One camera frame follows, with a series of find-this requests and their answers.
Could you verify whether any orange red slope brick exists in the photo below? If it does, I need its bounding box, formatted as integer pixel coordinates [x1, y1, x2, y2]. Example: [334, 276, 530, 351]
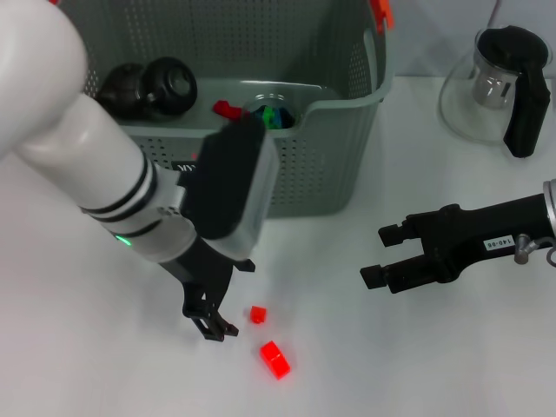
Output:
[259, 341, 292, 381]

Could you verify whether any green toy brick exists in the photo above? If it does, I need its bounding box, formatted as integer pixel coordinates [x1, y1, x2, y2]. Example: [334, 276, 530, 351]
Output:
[261, 105, 280, 130]

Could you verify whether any grey perforated storage basket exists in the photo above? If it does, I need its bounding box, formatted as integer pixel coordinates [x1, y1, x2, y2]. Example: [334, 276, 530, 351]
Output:
[56, 0, 396, 218]

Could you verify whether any glass teacup black sleeve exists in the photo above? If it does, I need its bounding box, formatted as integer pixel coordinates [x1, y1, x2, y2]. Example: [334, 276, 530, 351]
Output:
[241, 93, 301, 131]
[141, 56, 200, 117]

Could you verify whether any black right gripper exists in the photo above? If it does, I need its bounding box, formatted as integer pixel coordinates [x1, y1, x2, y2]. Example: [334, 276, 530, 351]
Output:
[359, 193, 556, 295]

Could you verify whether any dark red long brick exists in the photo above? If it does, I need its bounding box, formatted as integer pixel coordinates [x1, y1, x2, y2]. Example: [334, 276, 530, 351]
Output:
[211, 99, 243, 122]

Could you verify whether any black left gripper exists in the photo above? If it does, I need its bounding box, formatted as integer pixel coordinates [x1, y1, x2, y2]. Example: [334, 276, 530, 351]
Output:
[157, 236, 256, 343]

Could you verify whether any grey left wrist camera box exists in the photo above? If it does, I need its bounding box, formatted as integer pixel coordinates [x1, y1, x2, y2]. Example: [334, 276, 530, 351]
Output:
[179, 117, 280, 258]

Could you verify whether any blue square toy plate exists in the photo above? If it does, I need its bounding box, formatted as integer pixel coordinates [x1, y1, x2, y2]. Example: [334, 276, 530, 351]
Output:
[254, 106, 295, 130]

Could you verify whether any black clay teapot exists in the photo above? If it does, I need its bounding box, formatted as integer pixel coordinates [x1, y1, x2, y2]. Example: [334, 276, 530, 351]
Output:
[97, 63, 147, 119]

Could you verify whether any glass pitcher black handle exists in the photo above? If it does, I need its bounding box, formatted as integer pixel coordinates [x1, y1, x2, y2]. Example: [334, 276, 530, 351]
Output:
[438, 25, 553, 160]

